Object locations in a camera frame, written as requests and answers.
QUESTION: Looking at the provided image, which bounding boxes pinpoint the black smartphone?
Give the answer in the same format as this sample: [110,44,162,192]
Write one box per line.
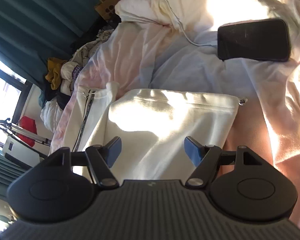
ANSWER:
[217,18,291,62]

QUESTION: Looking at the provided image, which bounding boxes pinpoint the brown paper bag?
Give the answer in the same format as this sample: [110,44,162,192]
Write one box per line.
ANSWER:
[94,0,123,21]

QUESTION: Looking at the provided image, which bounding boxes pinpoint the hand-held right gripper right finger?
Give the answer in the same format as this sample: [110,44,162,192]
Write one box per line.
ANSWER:
[184,136,264,188]

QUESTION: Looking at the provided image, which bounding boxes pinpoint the black framed window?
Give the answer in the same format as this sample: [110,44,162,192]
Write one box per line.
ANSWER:
[0,52,33,150]

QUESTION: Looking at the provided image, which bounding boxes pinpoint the teal curtain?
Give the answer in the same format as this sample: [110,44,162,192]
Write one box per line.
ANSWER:
[0,149,29,199]
[0,0,122,88]

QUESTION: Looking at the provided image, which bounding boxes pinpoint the cream sweatpants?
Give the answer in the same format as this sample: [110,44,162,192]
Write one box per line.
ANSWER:
[71,81,248,180]

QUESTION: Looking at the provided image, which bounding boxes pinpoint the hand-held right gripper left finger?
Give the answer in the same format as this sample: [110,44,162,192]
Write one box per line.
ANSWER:
[44,137,122,188]

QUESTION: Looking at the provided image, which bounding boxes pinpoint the mustard yellow garment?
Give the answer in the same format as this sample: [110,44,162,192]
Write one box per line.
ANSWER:
[45,57,68,90]

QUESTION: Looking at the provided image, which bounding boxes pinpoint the pile of mixed clothes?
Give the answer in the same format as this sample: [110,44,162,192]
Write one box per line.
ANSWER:
[40,26,117,132]

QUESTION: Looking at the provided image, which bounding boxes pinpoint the red cloth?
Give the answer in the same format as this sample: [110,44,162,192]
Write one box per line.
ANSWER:
[16,116,38,147]

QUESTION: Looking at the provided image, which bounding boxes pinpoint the pastel tie-dye duvet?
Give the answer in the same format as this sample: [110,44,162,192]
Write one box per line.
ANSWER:
[50,0,300,230]

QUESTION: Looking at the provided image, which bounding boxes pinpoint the white charging cable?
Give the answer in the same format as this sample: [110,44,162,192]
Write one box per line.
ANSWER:
[144,0,219,47]

